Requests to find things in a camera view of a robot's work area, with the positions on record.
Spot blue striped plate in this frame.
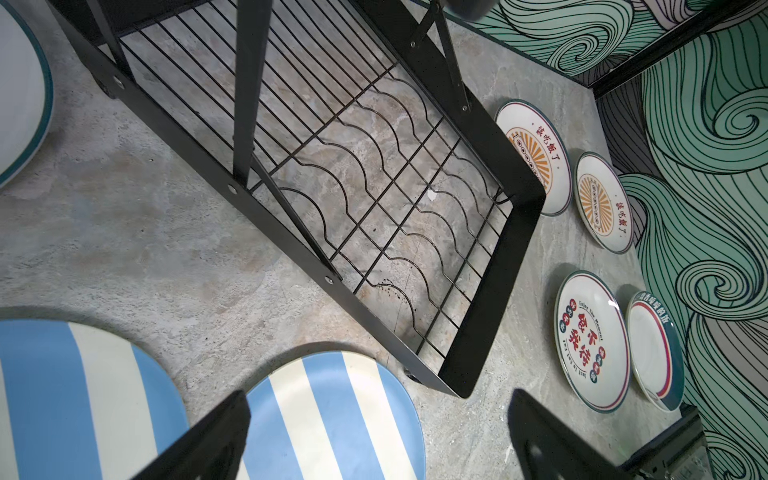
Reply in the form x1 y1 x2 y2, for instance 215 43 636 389
237 351 427 479
1 319 189 479

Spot white plate teal red rim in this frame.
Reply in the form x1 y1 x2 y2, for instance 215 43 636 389
625 291 685 412

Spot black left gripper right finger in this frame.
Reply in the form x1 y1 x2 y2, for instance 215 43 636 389
507 389 630 479

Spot white plate red characters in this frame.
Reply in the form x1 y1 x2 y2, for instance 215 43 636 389
553 270 631 413

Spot right sunburst pattern plate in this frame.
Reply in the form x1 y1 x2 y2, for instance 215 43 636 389
573 152 633 254

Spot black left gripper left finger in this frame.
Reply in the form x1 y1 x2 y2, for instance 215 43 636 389
134 390 250 480

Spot black dish rack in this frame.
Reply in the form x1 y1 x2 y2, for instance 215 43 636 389
50 1 545 398

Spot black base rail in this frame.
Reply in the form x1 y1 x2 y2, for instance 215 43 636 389
619 403 714 480

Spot white plate green ring motif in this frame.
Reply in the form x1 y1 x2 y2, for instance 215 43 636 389
1 1 54 185

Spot sunburst pattern plate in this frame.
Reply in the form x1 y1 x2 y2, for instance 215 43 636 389
496 99 573 217
573 152 633 254

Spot black corner frame post right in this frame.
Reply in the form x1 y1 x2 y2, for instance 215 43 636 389
591 0 759 100

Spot left sunburst pattern plate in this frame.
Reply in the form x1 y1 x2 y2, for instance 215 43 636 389
496 99 573 217

